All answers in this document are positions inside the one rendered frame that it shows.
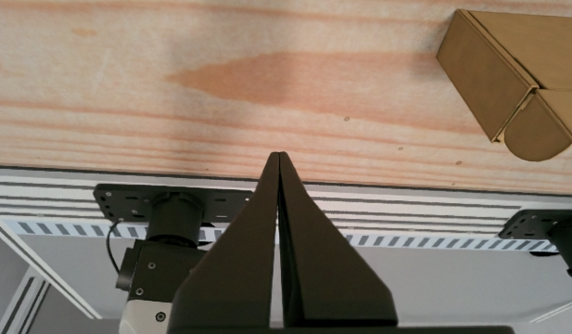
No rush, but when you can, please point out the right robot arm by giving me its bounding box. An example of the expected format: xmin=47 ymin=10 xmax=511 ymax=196
xmin=498 ymin=209 xmax=572 ymax=277

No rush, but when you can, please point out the grey aluminium extrusion bar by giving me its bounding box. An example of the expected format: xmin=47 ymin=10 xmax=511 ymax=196
xmin=0 ymin=165 xmax=572 ymax=225

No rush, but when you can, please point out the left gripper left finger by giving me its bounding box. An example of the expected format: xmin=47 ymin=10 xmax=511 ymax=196
xmin=167 ymin=151 xmax=280 ymax=328

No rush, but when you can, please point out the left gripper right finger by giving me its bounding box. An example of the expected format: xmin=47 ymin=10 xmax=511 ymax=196
xmin=278 ymin=151 xmax=399 ymax=328

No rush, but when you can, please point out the brown cardboard box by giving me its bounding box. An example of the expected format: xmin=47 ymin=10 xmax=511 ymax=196
xmin=436 ymin=9 xmax=572 ymax=162

